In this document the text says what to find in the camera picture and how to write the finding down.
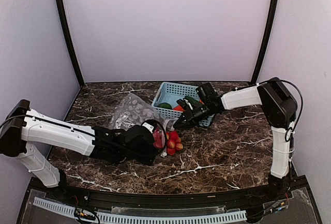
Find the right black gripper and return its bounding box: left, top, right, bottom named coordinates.
left=173, top=101, right=216, bottom=128

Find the orange persimmon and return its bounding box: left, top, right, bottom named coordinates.
left=173, top=106, right=184, bottom=112

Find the green cucumber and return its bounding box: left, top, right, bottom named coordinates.
left=184, top=96, right=204, bottom=108

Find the green pepper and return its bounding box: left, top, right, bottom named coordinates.
left=157, top=102, right=172, bottom=110

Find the red cherry bunch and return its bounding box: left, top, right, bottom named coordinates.
left=153, top=130, right=184, bottom=157

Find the light blue plastic basket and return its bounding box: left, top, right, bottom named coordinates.
left=152, top=82, right=215, bottom=127

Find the clear zip top bag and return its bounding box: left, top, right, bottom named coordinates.
left=108, top=92, right=182, bottom=157

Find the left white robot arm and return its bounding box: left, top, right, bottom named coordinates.
left=1, top=99, right=167, bottom=201

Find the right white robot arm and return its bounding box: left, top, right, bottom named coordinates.
left=173, top=77, right=303, bottom=179

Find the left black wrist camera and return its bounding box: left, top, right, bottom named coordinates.
left=124, top=125, right=154, bottom=154

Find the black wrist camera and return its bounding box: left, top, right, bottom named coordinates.
left=195, top=82, right=218, bottom=104
left=124, top=125, right=154, bottom=154

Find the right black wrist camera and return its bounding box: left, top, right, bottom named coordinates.
left=195, top=82, right=218, bottom=104

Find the white slotted cable duct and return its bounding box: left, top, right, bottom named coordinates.
left=33, top=197, right=247, bottom=224

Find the black front rail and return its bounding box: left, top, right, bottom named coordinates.
left=38, top=184, right=285, bottom=209

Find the right black frame post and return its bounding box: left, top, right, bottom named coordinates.
left=250, top=0, right=278, bottom=84

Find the black frame post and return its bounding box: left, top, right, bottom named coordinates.
left=250, top=0, right=278, bottom=84
left=55, top=0, right=85, bottom=88

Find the left black frame post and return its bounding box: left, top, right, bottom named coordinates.
left=55, top=0, right=85, bottom=88

